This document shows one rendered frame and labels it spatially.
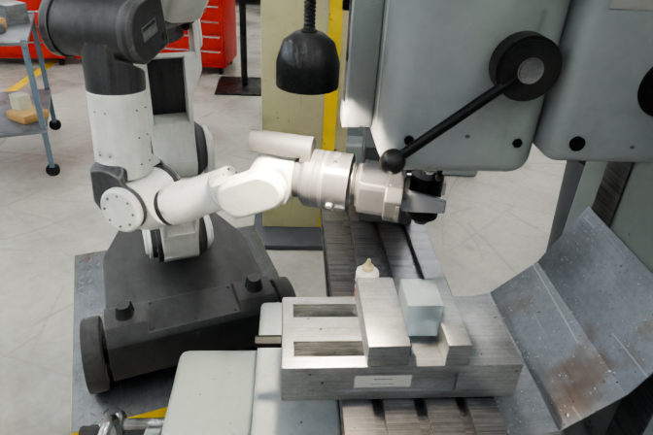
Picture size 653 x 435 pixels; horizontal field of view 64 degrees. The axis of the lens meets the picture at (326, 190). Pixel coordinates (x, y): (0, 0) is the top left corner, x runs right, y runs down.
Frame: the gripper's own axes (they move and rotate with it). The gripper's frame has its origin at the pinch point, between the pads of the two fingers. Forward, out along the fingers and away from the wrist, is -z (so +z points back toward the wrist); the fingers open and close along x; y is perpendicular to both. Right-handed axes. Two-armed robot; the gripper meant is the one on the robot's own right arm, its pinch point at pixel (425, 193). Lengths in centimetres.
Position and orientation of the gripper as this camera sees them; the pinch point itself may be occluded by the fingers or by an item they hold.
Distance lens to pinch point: 77.5
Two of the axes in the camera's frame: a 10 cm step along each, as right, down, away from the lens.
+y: -0.5, 8.7, 4.9
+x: 2.0, -4.7, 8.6
